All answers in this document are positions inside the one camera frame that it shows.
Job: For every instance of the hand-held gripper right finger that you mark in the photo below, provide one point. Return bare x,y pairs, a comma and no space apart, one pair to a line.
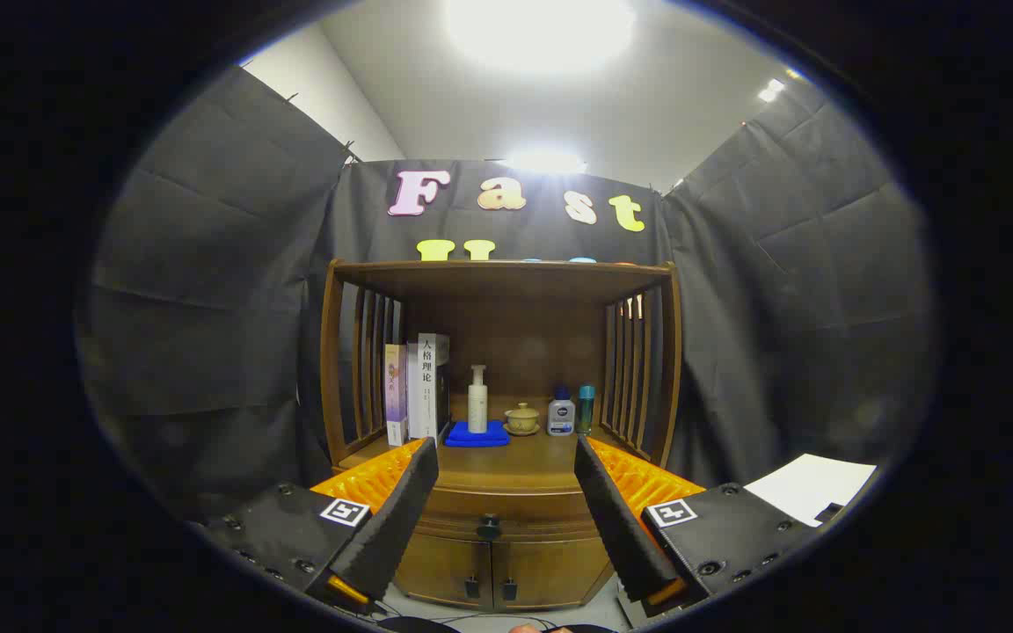
616,519

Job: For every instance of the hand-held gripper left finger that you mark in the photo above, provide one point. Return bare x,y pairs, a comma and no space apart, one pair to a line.
401,519

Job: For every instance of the wooden cabinet door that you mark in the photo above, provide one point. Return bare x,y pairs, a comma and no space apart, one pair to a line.
440,567
550,571

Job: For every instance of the wooden countertop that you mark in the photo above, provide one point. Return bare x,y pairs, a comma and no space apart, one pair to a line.
524,462

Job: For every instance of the brown wooden cabinet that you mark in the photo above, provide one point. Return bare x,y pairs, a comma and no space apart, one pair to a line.
515,334

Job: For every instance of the blue folded cloth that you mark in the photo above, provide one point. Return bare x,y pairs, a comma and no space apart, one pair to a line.
477,438

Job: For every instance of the clear bottle with blue cap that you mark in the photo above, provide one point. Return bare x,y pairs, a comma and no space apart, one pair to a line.
586,409

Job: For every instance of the white bottle with blue pump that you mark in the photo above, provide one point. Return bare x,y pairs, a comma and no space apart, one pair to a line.
561,418

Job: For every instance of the purple book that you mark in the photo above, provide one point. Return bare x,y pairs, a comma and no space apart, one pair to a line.
395,396

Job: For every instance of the thin white book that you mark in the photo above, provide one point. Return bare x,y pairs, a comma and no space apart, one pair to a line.
412,396

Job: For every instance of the yellow saucer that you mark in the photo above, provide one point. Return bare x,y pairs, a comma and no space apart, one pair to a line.
522,432

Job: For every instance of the thick white book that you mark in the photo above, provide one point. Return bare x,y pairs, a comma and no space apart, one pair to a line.
429,387

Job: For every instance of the yellow lidded teacup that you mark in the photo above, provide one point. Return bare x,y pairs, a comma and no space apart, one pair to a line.
522,417

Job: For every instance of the small ceiling light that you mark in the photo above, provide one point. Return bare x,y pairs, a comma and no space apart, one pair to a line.
770,90

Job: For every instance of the large ceiling light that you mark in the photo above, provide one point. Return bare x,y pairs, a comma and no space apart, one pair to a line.
542,31

